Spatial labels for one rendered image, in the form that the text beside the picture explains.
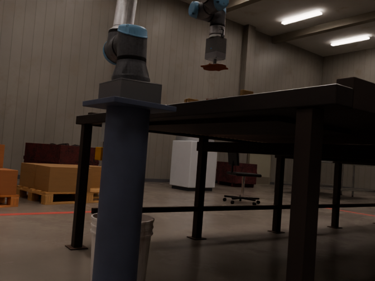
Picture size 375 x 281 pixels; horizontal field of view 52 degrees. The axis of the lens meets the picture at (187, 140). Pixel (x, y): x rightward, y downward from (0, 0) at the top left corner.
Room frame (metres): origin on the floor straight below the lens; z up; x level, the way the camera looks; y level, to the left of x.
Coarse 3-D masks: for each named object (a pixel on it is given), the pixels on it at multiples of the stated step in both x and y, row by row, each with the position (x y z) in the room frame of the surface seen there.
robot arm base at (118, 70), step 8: (120, 56) 1.46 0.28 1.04; (128, 56) 1.45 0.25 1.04; (136, 56) 1.45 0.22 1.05; (120, 64) 1.45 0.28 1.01; (128, 64) 1.45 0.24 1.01; (136, 64) 1.45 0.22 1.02; (144, 64) 1.48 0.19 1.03; (120, 72) 1.44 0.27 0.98; (128, 72) 1.45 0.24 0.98; (136, 72) 1.44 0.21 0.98; (144, 72) 1.46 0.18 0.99; (144, 80) 1.46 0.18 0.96
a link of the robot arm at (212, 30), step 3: (210, 27) 1.85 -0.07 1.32; (213, 27) 1.84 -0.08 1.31; (216, 27) 1.83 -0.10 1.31; (219, 27) 1.83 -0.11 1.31; (222, 27) 1.84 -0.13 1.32; (210, 30) 1.85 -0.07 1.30; (213, 30) 1.83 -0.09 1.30; (216, 30) 1.83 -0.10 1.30; (219, 30) 1.83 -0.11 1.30; (222, 30) 1.84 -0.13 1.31; (210, 33) 1.85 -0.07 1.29; (213, 33) 1.84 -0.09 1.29; (216, 33) 1.84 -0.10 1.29; (219, 33) 1.84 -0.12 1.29
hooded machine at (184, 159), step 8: (176, 136) 8.20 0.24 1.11; (176, 144) 8.09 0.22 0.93; (184, 144) 7.90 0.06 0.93; (192, 144) 7.74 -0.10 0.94; (176, 152) 8.07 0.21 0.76; (184, 152) 7.89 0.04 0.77; (192, 152) 7.75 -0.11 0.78; (208, 152) 8.05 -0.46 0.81; (216, 152) 8.20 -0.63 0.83; (176, 160) 8.06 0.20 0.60; (184, 160) 7.87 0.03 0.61; (192, 160) 7.76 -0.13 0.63; (208, 160) 8.06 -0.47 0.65; (216, 160) 8.21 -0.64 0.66; (176, 168) 8.04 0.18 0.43; (184, 168) 7.86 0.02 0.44; (192, 168) 7.77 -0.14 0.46; (208, 168) 8.07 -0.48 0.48; (176, 176) 8.03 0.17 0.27; (184, 176) 7.84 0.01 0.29; (192, 176) 7.78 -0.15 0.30; (208, 176) 8.08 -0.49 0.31; (176, 184) 8.01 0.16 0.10; (184, 184) 7.83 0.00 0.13; (192, 184) 7.79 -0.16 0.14; (208, 184) 8.09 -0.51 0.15
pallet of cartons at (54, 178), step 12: (24, 168) 5.01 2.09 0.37; (36, 168) 4.81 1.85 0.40; (48, 168) 4.58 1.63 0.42; (60, 168) 4.64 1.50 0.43; (72, 168) 4.75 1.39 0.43; (96, 168) 5.49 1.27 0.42; (24, 180) 4.99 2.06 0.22; (36, 180) 4.79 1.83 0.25; (48, 180) 4.57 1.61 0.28; (60, 180) 4.65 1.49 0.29; (72, 180) 4.76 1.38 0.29; (96, 180) 5.50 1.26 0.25; (24, 192) 5.05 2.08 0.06; (36, 192) 4.68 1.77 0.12; (48, 192) 4.54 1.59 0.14; (60, 192) 4.66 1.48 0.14; (72, 192) 4.77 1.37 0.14; (96, 192) 5.02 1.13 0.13; (48, 204) 4.55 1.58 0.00
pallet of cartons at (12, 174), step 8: (0, 144) 4.40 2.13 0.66; (0, 152) 4.40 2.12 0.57; (0, 160) 4.41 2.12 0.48; (0, 168) 4.30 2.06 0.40; (0, 176) 4.09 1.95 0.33; (8, 176) 4.15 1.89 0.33; (16, 176) 4.22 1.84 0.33; (0, 184) 4.09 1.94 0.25; (8, 184) 4.16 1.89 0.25; (16, 184) 4.23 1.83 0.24; (0, 192) 4.10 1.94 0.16; (8, 192) 4.17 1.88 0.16; (0, 200) 4.40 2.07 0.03; (8, 200) 4.21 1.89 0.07; (16, 200) 4.23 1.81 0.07
